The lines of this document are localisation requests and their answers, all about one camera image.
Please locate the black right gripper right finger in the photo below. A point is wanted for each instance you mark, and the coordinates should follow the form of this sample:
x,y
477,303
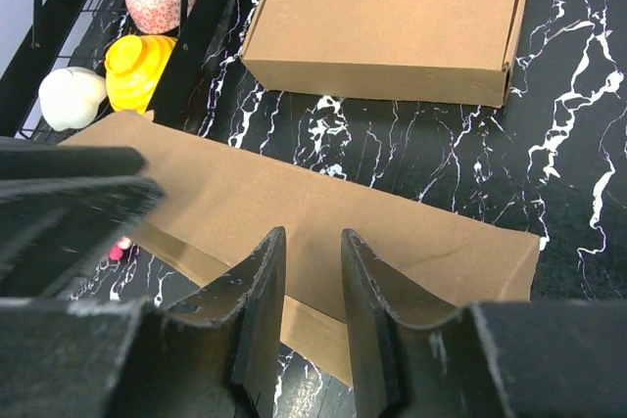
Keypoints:
x,y
414,355

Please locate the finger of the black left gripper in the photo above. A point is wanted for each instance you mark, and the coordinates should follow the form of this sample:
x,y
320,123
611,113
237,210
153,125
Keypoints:
x,y
62,207

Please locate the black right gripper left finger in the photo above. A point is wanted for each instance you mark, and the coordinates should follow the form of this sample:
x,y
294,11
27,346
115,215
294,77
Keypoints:
x,y
212,354

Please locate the brown cardboard box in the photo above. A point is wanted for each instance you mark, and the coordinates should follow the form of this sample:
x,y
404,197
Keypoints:
x,y
441,51
221,201

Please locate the closed brown cardboard box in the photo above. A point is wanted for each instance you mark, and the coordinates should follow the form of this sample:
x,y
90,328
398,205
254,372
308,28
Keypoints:
x,y
441,51

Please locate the pink sunflower plush toy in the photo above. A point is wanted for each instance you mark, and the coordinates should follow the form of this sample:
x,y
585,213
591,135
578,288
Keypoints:
x,y
118,250

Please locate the white flower-shaped cup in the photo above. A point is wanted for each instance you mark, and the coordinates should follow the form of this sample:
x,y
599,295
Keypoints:
x,y
70,97

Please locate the orange yellow ribbed bowl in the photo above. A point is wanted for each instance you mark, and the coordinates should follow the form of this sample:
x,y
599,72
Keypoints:
x,y
134,65

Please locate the black wire dish rack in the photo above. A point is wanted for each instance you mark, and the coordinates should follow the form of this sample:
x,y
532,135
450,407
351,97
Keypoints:
x,y
78,33

